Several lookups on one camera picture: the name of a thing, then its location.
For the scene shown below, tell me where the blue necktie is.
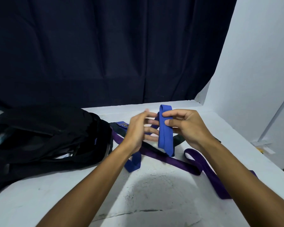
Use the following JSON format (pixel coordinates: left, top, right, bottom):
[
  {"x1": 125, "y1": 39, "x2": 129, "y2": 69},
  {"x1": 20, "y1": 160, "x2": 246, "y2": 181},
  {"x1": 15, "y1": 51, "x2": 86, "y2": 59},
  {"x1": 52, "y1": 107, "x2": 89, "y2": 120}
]
[{"x1": 115, "y1": 104, "x2": 175, "y2": 173}]

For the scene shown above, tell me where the dark navy curtain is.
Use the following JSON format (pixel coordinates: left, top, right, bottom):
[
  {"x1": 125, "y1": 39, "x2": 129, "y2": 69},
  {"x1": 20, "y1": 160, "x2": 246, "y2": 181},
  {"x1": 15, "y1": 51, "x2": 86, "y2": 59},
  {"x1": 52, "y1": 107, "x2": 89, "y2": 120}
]
[{"x1": 0, "y1": 0, "x2": 238, "y2": 111}]

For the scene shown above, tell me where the person's left hand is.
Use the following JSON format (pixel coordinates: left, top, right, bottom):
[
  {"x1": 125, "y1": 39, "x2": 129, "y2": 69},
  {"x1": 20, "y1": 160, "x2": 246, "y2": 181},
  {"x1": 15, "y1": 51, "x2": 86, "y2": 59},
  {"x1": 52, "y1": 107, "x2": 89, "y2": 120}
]
[{"x1": 121, "y1": 109, "x2": 160, "y2": 154}]

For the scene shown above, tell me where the dark green necktie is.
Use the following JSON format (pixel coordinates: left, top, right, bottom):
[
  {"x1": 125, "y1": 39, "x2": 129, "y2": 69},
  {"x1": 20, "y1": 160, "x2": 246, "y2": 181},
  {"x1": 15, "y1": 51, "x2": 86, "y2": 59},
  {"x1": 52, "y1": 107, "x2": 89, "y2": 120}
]
[{"x1": 109, "y1": 122, "x2": 222, "y2": 152}]

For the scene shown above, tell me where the purple necktie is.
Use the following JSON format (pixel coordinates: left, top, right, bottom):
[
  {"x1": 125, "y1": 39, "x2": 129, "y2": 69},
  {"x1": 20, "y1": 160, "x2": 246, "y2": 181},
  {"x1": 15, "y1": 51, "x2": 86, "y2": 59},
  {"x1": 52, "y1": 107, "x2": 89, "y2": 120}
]
[{"x1": 111, "y1": 130, "x2": 259, "y2": 200}]

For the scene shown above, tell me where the white pipe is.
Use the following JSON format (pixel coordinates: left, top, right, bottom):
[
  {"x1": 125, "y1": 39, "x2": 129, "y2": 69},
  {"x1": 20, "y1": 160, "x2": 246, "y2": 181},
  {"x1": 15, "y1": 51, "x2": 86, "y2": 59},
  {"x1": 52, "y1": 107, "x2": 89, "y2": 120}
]
[{"x1": 258, "y1": 86, "x2": 284, "y2": 143}]

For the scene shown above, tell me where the person's right forearm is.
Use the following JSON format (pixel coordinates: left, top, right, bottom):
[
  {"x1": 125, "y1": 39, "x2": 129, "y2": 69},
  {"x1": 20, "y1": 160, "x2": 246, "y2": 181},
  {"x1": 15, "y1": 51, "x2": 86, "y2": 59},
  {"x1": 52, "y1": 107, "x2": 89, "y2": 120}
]
[{"x1": 199, "y1": 137, "x2": 284, "y2": 227}]

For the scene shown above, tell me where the person's left forearm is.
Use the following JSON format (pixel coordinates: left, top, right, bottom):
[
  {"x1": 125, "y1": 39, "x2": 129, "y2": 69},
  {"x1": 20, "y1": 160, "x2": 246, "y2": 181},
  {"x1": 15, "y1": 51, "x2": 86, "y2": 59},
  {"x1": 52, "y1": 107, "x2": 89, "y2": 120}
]
[{"x1": 36, "y1": 139, "x2": 138, "y2": 227}]

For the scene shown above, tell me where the white and yellow bracket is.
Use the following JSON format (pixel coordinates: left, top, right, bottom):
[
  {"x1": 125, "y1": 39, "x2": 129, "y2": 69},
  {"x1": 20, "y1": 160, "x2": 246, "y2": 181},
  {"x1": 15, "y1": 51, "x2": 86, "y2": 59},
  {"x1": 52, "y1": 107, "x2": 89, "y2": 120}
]
[{"x1": 250, "y1": 140, "x2": 276, "y2": 155}]

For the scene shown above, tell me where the black backpack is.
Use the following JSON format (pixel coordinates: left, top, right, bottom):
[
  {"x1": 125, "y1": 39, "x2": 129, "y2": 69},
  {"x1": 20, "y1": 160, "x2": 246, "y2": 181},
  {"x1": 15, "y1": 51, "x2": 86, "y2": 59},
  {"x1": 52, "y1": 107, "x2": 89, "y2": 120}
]
[{"x1": 0, "y1": 105, "x2": 114, "y2": 199}]

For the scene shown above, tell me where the person's right hand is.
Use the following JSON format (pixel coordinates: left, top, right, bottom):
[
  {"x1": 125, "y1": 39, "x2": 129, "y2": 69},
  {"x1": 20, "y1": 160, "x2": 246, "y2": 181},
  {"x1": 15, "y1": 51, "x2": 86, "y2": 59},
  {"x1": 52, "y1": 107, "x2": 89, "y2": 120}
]
[{"x1": 162, "y1": 109, "x2": 219, "y2": 152}]

